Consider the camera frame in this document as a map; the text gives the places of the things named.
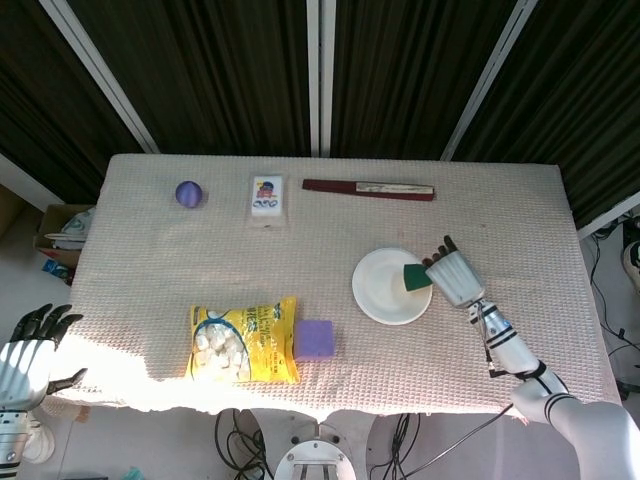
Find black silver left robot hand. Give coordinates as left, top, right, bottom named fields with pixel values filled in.
left=0, top=303, right=89, bottom=414

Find silver orange-tipped right robot hand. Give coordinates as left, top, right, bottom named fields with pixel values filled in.
left=420, top=235, right=488, bottom=307

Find green yellow sponge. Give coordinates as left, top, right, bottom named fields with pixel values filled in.
left=402, top=263, right=434, bottom=293

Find white round plate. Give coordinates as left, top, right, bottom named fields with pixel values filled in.
left=351, top=247, right=434, bottom=327

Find blue packet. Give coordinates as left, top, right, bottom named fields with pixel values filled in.
left=42, top=258, right=75, bottom=281

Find brown cardboard box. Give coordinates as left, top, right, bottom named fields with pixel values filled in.
left=33, top=203, right=96, bottom=266

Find purple foam block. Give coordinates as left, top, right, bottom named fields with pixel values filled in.
left=294, top=319, right=335, bottom=362

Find dark red folded fan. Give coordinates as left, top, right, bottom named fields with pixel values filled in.
left=301, top=178, right=437, bottom=203

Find pink waffle tablecloth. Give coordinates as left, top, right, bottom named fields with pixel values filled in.
left=38, top=153, right=624, bottom=426

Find white black shoe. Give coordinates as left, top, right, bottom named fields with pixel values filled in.
left=621, top=241, right=640, bottom=286

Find yellow marshmallow bag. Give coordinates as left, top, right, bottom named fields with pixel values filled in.
left=182, top=295, right=302, bottom=385

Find white tissue packet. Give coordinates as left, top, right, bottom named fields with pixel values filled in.
left=245, top=173, right=292, bottom=231

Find white round robot torso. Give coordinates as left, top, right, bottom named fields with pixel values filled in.
left=273, top=438, right=357, bottom=480

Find purple ball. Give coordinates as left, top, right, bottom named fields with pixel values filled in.
left=174, top=180, right=205, bottom=209

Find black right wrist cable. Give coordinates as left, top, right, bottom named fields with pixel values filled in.
left=474, top=304, right=502, bottom=380

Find black floor cable bundle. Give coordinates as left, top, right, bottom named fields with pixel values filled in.
left=369, top=412, right=424, bottom=480
left=214, top=409, right=274, bottom=480
left=589, top=217, right=640, bottom=399

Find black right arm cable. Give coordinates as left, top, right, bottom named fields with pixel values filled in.
left=414, top=403, right=517, bottom=464

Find white window frame post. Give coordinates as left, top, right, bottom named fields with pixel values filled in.
left=439, top=0, right=539, bottom=161
left=305, top=0, right=335, bottom=157
left=39, top=0, right=160, bottom=154

